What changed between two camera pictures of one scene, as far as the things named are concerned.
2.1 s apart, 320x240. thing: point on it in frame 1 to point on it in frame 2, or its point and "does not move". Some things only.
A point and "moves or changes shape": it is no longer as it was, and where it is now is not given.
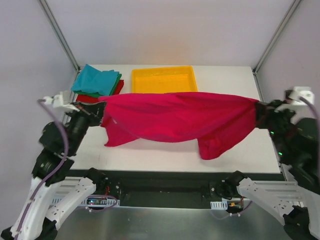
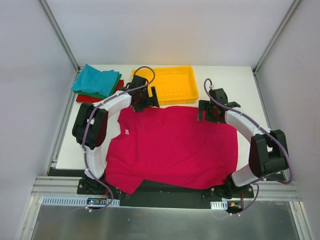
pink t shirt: x=223 y=125 moves or changes shape
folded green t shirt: x=97 y=95 does not move
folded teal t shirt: x=90 y=79 does not move
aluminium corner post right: x=286 y=18 does not move
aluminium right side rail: x=281 y=167 does not move
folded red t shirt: x=83 y=98 does not move
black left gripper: x=92 y=113 to x=146 y=101
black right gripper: x=264 y=114 to x=206 y=110
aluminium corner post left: x=58 y=33 does not move
